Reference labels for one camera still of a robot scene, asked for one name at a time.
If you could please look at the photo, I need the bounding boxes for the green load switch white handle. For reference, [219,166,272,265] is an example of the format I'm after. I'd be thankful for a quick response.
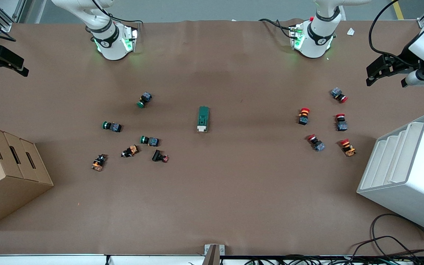
[197,106,210,133]

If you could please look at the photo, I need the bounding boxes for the red button blue contact block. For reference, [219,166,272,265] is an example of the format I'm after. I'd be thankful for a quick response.
[335,113,348,132]
[331,87,349,103]
[307,134,326,152]

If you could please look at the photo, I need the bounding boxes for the red button orange contact block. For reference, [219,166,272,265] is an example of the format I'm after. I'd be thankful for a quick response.
[340,138,357,157]

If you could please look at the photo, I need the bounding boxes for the red yellow emergency stop button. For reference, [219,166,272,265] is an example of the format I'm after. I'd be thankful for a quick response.
[298,107,311,126]

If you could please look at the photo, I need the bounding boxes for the white stepped storage rack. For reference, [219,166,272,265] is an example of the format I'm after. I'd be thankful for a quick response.
[357,113,424,237]

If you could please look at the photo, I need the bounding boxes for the brown cardboard box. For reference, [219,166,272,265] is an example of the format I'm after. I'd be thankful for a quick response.
[0,123,54,232]

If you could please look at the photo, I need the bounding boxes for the black square button red terminals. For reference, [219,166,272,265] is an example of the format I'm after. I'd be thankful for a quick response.
[152,149,169,163]

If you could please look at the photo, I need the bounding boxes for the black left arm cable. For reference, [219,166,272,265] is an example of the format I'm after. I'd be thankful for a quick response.
[368,0,420,61]

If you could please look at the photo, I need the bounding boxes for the green mushroom pushbutton switch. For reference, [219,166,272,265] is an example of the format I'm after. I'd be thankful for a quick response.
[102,121,123,133]
[140,135,160,147]
[137,91,153,109]

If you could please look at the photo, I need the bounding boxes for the black left base cable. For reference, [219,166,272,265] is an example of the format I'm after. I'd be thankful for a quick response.
[259,18,294,38]

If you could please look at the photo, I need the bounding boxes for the black knob orange selector switch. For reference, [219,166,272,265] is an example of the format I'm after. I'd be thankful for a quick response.
[91,154,108,172]
[121,145,139,158]

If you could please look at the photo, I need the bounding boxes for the black floor cable bundle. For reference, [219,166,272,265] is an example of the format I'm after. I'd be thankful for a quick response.
[245,213,424,265]

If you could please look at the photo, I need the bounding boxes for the aluminium profile post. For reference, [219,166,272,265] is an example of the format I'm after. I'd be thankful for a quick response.
[204,244,225,265]

